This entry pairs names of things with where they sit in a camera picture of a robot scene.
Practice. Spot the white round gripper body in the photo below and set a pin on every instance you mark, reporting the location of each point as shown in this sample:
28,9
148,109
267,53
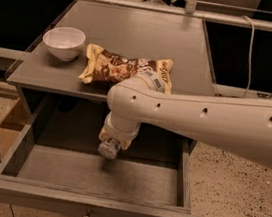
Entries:
118,133

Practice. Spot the clear plastic water bottle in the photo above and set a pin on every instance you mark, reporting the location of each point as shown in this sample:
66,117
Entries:
109,148

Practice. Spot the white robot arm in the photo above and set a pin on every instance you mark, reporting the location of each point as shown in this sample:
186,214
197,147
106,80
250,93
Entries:
239,126

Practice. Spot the open grey top drawer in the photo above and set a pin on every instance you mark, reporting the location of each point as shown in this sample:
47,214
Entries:
55,165

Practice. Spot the metal drawer knob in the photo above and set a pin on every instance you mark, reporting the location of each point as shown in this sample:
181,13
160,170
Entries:
87,215

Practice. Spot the grey cabinet with counter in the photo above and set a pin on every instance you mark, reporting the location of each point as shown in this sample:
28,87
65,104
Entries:
130,32

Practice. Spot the brown yellow snack bag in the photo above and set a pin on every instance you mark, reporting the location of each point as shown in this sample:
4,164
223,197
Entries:
104,66

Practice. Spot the cardboard box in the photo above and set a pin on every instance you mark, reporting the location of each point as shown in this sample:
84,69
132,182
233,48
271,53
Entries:
11,126

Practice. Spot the white bowl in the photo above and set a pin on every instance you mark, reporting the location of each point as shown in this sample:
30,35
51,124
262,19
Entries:
64,43

